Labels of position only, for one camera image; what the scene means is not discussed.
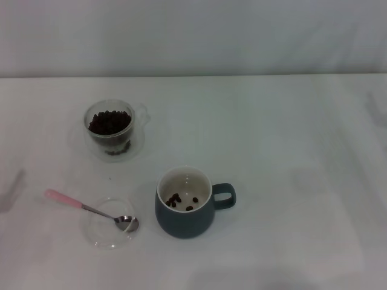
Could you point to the heap of dark coffee beans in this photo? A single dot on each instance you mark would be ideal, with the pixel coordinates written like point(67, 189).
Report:
point(110, 122)

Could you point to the dark teal ceramic mug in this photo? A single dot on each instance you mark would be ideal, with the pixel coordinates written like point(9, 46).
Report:
point(181, 225)

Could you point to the clear glass saucer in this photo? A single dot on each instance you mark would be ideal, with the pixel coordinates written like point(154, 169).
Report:
point(102, 238)

